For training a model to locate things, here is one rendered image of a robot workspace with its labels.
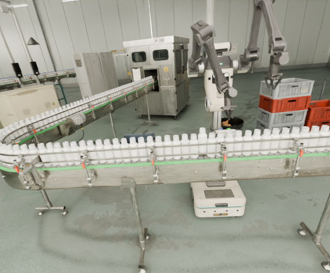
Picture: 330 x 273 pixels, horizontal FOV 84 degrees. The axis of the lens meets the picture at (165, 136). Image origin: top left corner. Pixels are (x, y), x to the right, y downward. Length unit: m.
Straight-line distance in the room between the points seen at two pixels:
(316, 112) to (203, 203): 2.59
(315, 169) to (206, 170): 0.72
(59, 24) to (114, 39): 3.47
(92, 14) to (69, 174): 13.04
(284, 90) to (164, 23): 10.69
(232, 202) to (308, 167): 0.83
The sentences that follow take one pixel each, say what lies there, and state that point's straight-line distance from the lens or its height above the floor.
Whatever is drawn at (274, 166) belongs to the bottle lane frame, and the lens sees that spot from 1.43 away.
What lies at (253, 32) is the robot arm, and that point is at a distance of 1.69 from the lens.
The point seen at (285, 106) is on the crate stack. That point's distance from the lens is 3.46.
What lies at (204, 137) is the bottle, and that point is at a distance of 1.21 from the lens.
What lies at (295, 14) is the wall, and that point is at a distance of 15.16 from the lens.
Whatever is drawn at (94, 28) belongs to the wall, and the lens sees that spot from 14.00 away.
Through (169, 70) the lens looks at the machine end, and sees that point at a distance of 4.75.
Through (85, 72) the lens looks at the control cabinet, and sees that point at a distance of 7.04.
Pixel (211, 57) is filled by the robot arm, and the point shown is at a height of 1.61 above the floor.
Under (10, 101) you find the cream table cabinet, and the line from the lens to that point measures 4.87.
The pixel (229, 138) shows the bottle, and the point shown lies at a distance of 1.25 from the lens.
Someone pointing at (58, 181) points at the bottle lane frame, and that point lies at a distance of 1.56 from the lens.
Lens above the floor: 1.66
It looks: 24 degrees down
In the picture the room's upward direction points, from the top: 5 degrees counter-clockwise
